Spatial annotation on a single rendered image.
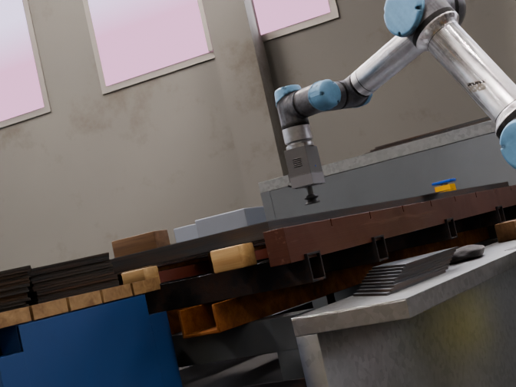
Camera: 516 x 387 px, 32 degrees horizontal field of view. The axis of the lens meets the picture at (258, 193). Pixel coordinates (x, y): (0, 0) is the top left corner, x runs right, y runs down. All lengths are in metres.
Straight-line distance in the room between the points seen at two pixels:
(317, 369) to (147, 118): 5.34
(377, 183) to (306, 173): 0.85
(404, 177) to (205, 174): 3.46
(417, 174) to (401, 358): 1.47
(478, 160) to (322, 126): 3.14
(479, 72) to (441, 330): 0.55
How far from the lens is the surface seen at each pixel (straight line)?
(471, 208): 2.42
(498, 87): 1.96
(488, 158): 3.04
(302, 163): 2.35
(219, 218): 5.37
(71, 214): 7.06
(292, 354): 1.61
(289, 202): 3.32
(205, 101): 6.47
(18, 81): 7.36
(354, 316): 1.41
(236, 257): 1.52
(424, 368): 1.81
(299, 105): 2.34
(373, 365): 1.61
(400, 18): 2.06
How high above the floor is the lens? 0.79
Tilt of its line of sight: 4 degrees up
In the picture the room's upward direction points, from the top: 13 degrees counter-clockwise
